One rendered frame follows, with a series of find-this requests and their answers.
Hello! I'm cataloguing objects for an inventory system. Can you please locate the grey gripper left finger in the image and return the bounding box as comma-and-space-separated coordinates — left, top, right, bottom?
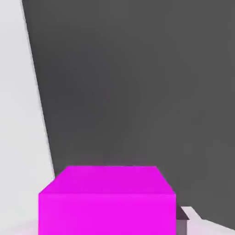
0, 218, 39, 235

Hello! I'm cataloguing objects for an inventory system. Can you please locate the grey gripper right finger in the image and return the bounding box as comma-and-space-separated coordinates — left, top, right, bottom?
176, 205, 235, 235

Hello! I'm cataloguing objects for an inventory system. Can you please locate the small magenta cube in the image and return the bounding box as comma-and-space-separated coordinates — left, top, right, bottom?
38, 165, 177, 235

